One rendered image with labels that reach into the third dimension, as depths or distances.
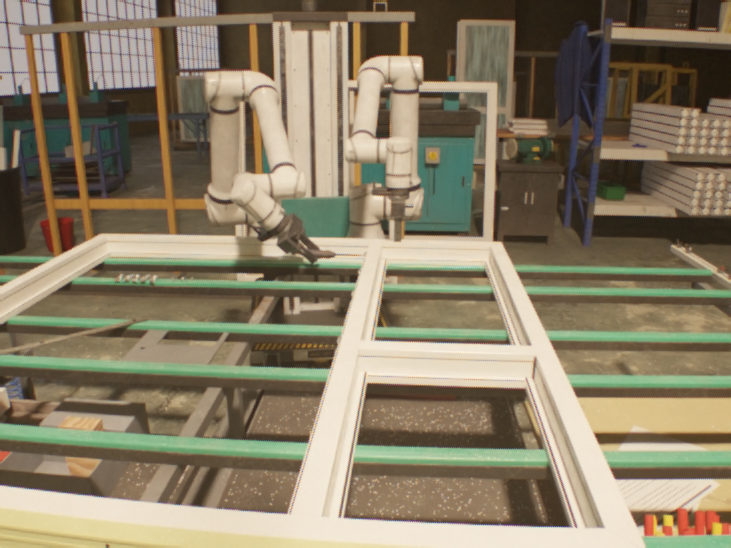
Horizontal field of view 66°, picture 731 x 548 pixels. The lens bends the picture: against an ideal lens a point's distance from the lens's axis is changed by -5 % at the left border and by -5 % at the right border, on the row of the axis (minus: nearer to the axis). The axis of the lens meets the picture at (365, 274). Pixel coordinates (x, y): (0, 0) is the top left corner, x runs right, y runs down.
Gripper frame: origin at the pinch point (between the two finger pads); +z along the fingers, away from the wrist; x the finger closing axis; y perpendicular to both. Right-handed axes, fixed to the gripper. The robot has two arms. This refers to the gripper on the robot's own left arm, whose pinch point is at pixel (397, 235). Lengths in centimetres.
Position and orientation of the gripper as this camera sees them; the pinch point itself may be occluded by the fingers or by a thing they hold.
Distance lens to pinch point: 207.3
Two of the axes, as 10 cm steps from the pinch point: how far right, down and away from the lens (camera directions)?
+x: 0.9, -3.2, 9.4
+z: 0.0, 9.5, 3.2
